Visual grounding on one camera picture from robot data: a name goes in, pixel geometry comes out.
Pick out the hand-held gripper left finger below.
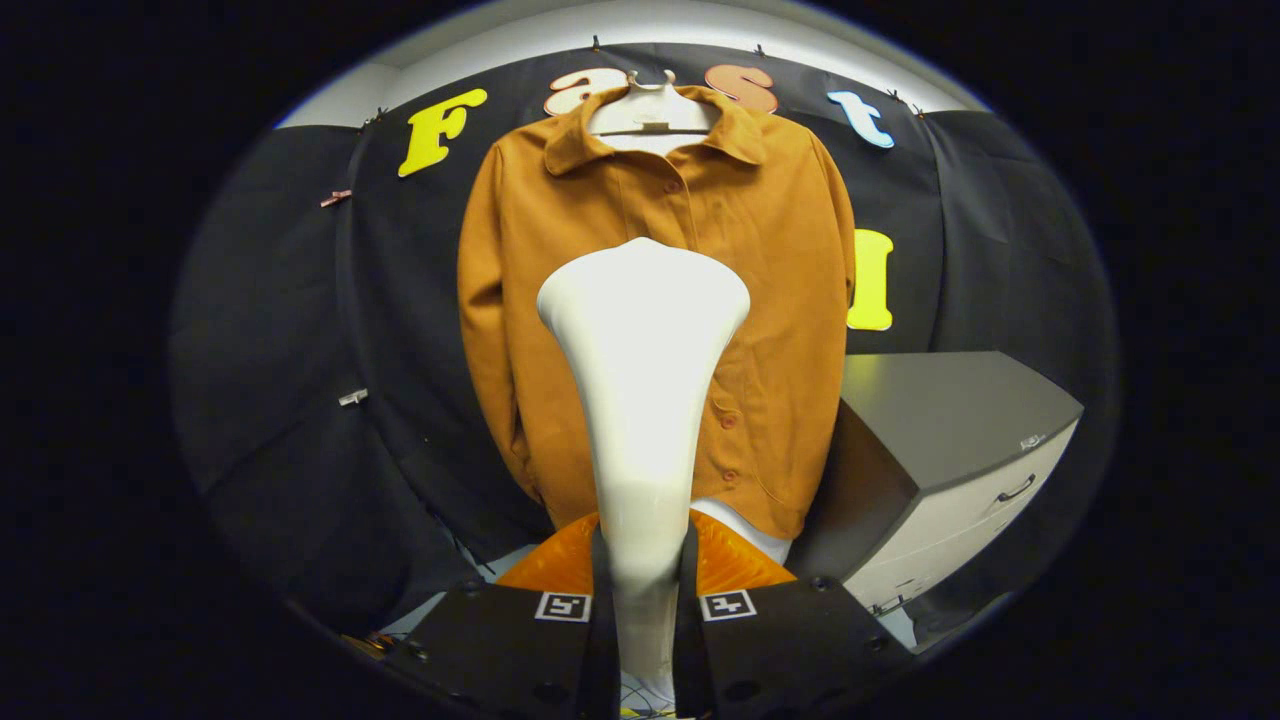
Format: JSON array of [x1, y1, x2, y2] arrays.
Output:
[[375, 512, 621, 720]]

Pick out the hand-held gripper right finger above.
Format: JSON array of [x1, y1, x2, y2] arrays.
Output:
[[672, 510, 916, 720]]

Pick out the white garment steamer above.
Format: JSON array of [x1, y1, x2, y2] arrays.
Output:
[[536, 237, 751, 716]]

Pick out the brown button-up shirt clothes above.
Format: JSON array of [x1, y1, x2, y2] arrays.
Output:
[[457, 85, 858, 541]]

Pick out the white garment form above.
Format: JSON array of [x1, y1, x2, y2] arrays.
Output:
[[600, 130, 793, 566]]

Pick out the white clothes hanger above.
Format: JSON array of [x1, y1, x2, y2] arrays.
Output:
[[585, 70, 723, 136]]

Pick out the grey drawer cabinet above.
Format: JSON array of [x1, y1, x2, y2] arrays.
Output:
[[785, 350, 1086, 616]]

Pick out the black backdrop cloth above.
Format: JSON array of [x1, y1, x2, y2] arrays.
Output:
[[170, 42, 1119, 641]]

